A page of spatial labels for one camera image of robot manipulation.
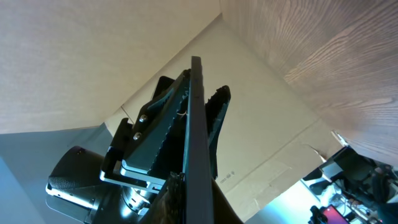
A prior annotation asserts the cluttered background desk equipment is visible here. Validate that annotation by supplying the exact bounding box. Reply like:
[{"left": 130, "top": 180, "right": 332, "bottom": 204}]
[{"left": 302, "top": 146, "right": 397, "bottom": 223}]

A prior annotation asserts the blue screen Galaxy smartphone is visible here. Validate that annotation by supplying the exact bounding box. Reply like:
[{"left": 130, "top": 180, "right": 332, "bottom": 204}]
[{"left": 183, "top": 56, "right": 214, "bottom": 224}]

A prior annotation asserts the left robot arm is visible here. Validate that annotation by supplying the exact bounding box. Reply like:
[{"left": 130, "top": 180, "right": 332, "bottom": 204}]
[{"left": 45, "top": 69, "right": 239, "bottom": 223}]

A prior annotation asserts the cardboard box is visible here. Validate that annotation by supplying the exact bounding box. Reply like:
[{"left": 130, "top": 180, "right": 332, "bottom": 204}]
[{"left": 104, "top": 12, "right": 345, "bottom": 223}]

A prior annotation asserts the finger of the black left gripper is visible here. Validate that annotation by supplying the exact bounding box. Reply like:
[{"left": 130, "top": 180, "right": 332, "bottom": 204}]
[
  {"left": 205, "top": 85, "right": 231, "bottom": 179},
  {"left": 122, "top": 70, "right": 190, "bottom": 175}
]

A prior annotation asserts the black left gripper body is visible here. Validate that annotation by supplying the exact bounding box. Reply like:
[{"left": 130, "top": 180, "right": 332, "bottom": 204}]
[{"left": 99, "top": 75, "right": 187, "bottom": 193}]

